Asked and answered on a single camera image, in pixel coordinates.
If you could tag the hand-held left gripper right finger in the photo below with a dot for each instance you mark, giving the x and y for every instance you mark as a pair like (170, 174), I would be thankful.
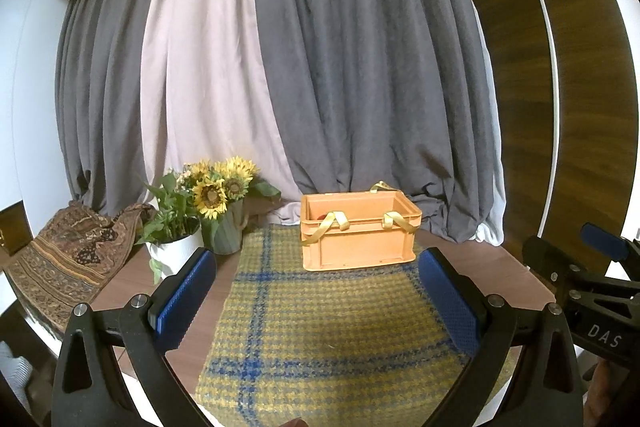
(450, 302)

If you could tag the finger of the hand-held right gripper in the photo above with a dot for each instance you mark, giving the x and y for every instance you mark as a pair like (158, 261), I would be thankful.
(545, 259)
(602, 239)

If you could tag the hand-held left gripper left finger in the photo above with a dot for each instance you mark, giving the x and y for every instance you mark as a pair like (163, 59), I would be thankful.
(182, 302)

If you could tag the orange plastic crate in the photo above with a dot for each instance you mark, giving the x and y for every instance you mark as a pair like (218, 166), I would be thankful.
(360, 252)

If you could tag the white plant pot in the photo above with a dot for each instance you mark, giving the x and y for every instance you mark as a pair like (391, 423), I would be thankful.
(176, 253)

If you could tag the white sheer curtain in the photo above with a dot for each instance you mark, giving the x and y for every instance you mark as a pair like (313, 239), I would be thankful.
(492, 217)

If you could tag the green ribbed vase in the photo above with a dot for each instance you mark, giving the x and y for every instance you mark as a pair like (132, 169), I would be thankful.
(227, 232)

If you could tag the green leafy plant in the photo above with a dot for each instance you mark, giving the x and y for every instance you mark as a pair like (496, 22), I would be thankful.
(167, 212)

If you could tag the sunflower bouquet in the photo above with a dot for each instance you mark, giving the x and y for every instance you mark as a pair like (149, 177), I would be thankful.
(210, 198)

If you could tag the brown patterned cloth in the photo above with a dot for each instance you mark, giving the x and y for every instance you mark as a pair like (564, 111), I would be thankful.
(65, 252)

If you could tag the yellow and blue rug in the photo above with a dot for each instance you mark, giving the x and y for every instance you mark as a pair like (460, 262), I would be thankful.
(325, 332)

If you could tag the grey curtain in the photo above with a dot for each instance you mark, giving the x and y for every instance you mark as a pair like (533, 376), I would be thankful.
(360, 57)
(100, 82)

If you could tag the pale pink curtain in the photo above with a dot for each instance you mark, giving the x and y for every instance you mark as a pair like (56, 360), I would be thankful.
(210, 57)

